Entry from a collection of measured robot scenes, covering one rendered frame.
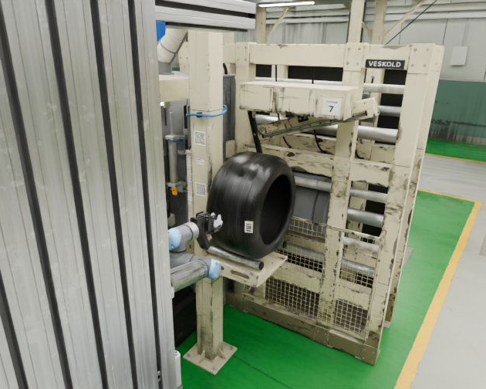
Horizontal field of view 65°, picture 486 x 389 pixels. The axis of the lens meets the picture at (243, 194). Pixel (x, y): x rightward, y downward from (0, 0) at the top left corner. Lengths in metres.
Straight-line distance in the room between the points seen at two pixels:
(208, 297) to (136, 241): 1.95
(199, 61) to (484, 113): 9.05
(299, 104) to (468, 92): 8.67
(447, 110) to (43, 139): 10.37
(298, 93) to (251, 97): 0.27
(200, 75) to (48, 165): 1.62
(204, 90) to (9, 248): 1.65
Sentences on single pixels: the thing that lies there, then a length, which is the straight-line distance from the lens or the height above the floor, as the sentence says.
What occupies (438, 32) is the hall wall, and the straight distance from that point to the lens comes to 10.70.
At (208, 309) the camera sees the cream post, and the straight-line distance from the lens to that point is 2.49.
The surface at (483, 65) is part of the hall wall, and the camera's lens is 10.54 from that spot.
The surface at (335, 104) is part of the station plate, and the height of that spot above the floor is 1.71.
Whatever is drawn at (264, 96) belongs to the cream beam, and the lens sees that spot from 2.10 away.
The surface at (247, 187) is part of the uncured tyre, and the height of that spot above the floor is 1.34.
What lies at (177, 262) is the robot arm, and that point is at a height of 1.17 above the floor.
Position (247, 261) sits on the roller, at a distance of 2.02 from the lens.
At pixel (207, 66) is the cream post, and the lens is 1.97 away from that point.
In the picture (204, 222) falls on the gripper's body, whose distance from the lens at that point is 1.62.
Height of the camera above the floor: 1.94
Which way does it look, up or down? 21 degrees down
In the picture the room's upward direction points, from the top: 1 degrees clockwise
